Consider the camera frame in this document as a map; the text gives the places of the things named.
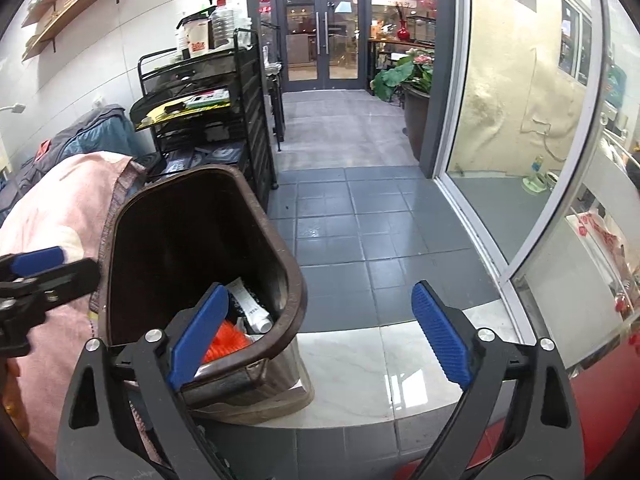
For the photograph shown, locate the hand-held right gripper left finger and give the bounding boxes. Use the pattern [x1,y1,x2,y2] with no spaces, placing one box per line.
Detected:
[55,284,236,480]

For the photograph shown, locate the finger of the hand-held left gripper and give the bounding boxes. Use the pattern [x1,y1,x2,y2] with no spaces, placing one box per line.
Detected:
[0,258,101,312]
[0,246,67,282]

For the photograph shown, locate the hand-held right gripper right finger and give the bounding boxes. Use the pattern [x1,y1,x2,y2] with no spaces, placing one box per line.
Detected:
[411,281,589,480]

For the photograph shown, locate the orange ribbed plastic item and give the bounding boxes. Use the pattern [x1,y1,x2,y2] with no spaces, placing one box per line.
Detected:
[201,320,251,364]

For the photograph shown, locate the brown plastic trash bin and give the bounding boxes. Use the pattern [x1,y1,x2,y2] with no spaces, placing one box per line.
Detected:
[90,164,315,427]

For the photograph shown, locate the person's left hand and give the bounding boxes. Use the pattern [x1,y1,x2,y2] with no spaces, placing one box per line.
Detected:
[0,357,24,429]

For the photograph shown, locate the white squeeze tube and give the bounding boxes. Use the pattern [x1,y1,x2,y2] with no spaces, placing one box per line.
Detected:
[225,280,274,335]

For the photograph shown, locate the pink cloth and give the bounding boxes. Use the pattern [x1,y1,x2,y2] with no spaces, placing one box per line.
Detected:
[0,151,152,472]

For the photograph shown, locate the blue grey padded jacket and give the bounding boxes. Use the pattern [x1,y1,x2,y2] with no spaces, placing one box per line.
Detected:
[0,104,139,202]

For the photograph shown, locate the black printed box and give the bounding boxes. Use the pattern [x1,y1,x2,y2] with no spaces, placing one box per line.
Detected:
[202,142,246,164]
[164,152,194,174]

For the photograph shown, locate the green pet bowl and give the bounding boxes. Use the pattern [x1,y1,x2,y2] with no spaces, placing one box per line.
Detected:
[522,172,561,194]

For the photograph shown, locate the white red-printed plastic bag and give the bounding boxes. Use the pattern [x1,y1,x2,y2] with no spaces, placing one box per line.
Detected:
[566,209,635,312]

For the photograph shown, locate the yellow flat sheet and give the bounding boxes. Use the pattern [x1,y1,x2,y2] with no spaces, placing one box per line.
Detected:
[134,102,202,129]

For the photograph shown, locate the red glossy panel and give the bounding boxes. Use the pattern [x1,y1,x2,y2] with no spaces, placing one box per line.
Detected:
[394,369,640,480]

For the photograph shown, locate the green red flat box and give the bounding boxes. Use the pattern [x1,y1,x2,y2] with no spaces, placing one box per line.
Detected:
[184,88,232,110]

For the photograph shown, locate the black mesh rack cart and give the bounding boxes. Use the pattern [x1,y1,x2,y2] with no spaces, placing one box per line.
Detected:
[129,27,287,207]

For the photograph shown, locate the potted green plant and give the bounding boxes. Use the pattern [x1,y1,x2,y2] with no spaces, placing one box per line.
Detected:
[372,48,434,162]

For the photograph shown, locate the white-framed glass sliding door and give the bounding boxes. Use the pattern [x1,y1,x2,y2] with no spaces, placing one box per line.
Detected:
[432,0,607,282]

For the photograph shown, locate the white bucket with red print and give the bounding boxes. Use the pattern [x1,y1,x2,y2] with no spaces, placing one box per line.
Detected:
[180,17,211,59]

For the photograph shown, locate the clear plastic jug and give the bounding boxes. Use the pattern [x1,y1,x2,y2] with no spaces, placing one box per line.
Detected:
[209,0,239,50]

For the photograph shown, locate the glass double door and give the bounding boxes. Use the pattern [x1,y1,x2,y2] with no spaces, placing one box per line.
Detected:
[273,0,369,92]

